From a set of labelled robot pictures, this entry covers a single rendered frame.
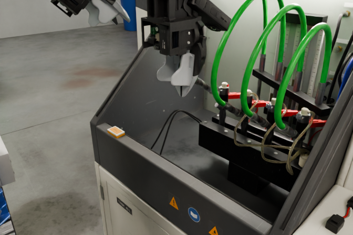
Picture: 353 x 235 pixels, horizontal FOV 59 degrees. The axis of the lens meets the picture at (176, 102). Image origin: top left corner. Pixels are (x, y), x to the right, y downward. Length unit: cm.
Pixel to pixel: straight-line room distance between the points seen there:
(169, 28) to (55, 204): 188
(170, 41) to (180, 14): 6
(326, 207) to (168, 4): 51
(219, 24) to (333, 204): 44
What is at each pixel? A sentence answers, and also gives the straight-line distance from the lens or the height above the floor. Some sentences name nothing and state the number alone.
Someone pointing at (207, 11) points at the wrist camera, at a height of 136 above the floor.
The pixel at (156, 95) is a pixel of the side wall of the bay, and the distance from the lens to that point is 116.
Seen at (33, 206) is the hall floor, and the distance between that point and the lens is 228.
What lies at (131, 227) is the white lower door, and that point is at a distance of 113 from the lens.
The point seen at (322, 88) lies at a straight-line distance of 85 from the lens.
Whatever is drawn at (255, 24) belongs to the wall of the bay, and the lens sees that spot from 115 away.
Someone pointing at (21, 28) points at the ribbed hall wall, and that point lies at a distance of 728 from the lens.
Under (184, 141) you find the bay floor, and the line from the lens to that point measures 115.
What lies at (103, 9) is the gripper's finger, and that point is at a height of 134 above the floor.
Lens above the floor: 144
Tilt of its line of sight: 25 degrees down
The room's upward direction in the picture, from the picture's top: straight up
